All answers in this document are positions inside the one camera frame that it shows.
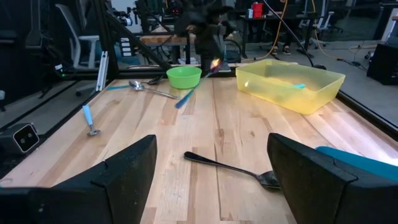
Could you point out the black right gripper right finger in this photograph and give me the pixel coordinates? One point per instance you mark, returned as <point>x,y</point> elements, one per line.
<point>326,199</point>

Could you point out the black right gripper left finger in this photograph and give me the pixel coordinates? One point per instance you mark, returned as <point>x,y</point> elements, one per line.
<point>93,199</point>

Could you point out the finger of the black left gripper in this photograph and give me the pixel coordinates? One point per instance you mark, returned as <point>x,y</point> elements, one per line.
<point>218,49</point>
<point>206,51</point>

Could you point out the black metal spoon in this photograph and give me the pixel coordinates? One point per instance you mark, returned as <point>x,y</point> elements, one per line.
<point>270,180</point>

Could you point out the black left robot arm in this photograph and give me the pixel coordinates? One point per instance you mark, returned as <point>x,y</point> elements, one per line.
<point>206,71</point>

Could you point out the green plastic bowl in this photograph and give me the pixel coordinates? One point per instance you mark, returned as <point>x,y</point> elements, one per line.
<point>183,79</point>

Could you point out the wooden table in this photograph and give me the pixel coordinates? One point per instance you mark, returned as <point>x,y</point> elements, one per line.
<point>161,39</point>

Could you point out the blue plastic bin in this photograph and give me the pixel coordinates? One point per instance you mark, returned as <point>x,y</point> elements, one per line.
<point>367,163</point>

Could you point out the red container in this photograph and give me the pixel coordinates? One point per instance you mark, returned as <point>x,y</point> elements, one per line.
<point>257,11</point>

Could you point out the person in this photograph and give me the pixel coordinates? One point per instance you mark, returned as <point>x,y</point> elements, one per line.
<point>286,49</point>

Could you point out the yellow translucent plastic bin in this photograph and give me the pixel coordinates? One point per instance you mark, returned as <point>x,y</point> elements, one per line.
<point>280,93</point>

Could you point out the plain silver spoon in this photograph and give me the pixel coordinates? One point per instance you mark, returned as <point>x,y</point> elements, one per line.
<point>136,85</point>

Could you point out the silver aluminium extrusion bar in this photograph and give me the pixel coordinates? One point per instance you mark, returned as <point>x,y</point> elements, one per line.
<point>102,71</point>

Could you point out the white office chair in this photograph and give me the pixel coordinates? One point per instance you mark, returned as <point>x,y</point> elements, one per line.
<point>325,20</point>

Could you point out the grey office chair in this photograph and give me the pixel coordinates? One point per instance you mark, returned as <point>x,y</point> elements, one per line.
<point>66,21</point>

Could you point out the black box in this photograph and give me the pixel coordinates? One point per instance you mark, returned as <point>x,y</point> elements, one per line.
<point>384,62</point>

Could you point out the grey table-level camera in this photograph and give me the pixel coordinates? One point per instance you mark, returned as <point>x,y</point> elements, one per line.
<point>21,138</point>

